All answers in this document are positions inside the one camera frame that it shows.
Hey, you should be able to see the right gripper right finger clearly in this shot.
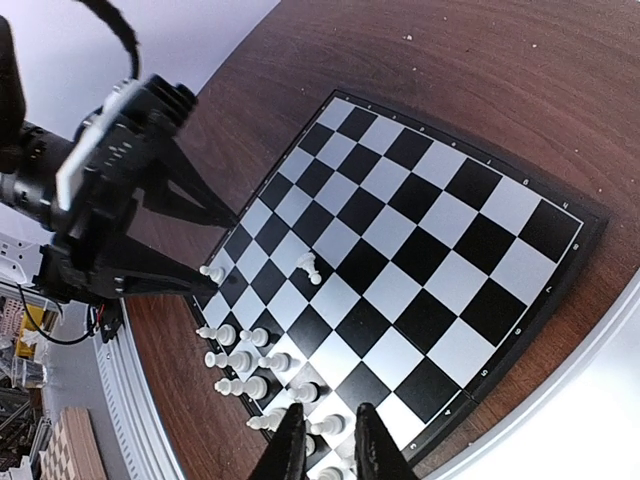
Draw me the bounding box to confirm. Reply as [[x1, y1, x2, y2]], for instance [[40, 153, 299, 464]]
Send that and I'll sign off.
[[355, 403, 415, 480]]

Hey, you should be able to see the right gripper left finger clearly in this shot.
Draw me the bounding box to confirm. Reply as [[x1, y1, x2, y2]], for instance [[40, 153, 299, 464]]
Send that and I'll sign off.
[[248, 403, 306, 480]]

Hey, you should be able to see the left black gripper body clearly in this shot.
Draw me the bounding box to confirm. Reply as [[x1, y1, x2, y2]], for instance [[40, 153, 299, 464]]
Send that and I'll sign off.
[[1, 122, 150, 303]]

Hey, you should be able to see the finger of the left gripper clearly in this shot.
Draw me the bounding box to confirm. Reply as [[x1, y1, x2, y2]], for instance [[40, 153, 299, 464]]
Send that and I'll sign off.
[[112, 233, 219, 298], [139, 138, 239, 228]]

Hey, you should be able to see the white queen chess piece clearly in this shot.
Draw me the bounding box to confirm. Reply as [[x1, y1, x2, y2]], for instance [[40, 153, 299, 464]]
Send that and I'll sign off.
[[214, 376, 269, 400]]

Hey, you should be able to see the black grey chess board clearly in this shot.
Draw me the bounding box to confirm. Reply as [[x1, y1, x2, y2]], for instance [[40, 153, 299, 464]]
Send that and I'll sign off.
[[191, 91, 608, 479]]

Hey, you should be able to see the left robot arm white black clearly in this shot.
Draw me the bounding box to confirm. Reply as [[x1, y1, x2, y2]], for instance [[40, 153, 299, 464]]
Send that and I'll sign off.
[[1, 23, 238, 304]]

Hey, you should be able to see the wooden chess board offstage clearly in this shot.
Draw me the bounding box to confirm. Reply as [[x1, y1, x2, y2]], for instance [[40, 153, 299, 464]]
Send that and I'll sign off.
[[40, 407, 107, 480]]

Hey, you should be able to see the white divided plastic tray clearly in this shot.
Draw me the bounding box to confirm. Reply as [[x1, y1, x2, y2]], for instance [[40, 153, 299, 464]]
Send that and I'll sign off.
[[430, 277, 639, 479]]

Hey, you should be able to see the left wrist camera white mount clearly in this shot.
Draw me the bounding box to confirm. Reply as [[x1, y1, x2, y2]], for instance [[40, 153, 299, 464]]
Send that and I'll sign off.
[[55, 75, 196, 212]]

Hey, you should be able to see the aluminium front rail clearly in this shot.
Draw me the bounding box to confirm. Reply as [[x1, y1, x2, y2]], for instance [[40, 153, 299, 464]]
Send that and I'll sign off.
[[94, 301, 185, 479]]

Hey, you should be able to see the left black cable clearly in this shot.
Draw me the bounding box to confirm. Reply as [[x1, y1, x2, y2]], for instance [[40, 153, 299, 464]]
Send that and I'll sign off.
[[72, 0, 142, 84]]

